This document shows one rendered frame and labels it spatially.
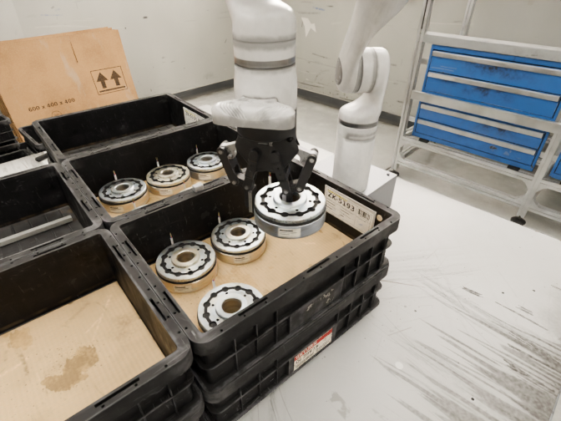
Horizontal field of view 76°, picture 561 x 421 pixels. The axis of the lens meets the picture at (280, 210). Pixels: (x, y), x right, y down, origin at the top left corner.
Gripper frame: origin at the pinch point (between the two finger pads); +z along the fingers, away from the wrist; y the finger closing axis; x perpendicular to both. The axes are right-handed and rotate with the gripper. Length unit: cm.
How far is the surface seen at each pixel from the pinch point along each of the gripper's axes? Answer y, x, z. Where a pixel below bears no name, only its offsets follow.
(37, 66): 230, -205, 41
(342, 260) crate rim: -11.5, 1.8, 7.8
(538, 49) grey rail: -96, -165, 9
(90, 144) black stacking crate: 65, -44, 17
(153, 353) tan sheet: 13.4, 16.6, 16.8
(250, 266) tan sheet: 4.6, -3.1, 16.9
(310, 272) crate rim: -7.3, 6.2, 6.9
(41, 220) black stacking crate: 52, -8, 17
